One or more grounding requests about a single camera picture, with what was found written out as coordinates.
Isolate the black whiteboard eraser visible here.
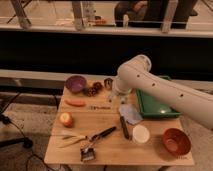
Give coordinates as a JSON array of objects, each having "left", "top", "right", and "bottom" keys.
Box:
[{"left": 120, "top": 116, "right": 129, "bottom": 139}]

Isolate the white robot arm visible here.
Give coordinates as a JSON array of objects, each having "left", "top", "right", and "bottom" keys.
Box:
[{"left": 108, "top": 54, "right": 213, "bottom": 130}]

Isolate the purple bowl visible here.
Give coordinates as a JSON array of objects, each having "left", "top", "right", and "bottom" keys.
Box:
[{"left": 65, "top": 75, "right": 87, "bottom": 93}]

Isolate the red bowl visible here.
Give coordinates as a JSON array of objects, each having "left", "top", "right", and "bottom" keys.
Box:
[{"left": 162, "top": 128, "right": 191, "bottom": 156}]

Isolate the small metal cup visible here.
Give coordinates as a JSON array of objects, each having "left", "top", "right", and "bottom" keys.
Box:
[{"left": 104, "top": 78, "right": 113, "bottom": 90}]

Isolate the dark brown pine cone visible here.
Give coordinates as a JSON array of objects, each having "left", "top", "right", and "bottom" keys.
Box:
[{"left": 93, "top": 82, "right": 103, "bottom": 91}]

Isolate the orange carrot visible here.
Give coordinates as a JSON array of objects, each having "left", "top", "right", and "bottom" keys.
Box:
[{"left": 65, "top": 100, "right": 86, "bottom": 107}]

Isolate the light blue cloth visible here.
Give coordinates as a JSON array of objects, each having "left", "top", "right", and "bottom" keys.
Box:
[{"left": 119, "top": 104, "right": 143, "bottom": 125}]

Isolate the green plastic tray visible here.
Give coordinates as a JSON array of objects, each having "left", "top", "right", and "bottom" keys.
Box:
[{"left": 134, "top": 75, "right": 183, "bottom": 119}]

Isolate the red yellow apple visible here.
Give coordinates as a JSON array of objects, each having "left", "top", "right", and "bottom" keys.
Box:
[{"left": 59, "top": 112, "right": 73, "bottom": 127}]

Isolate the white plastic cup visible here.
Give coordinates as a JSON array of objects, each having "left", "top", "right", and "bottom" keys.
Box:
[{"left": 132, "top": 125, "right": 150, "bottom": 144}]

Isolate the black binder clip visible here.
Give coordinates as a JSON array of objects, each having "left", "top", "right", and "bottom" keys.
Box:
[{"left": 80, "top": 143, "right": 95, "bottom": 162}]

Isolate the seated person in background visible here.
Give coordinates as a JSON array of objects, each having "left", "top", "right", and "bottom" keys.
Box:
[{"left": 114, "top": 0, "right": 198, "bottom": 29}]

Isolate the metal table leg middle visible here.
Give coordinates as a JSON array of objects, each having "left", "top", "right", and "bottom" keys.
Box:
[{"left": 72, "top": 1, "right": 85, "bottom": 31}]

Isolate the metal table leg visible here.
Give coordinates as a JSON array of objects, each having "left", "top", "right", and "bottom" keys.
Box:
[
  {"left": 72, "top": 1, "right": 85, "bottom": 31},
  {"left": 161, "top": 0, "right": 178, "bottom": 33},
  {"left": 10, "top": 0, "right": 31, "bottom": 29}
]

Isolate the metal table leg right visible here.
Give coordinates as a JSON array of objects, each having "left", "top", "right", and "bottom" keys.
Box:
[{"left": 161, "top": 0, "right": 178, "bottom": 33}]

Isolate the metal table leg left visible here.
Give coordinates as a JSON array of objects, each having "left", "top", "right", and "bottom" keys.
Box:
[{"left": 10, "top": 0, "right": 31, "bottom": 29}]

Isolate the black cable on floor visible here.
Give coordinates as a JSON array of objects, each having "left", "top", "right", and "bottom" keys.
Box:
[{"left": 0, "top": 93, "right": 58, "bottom": 171}]

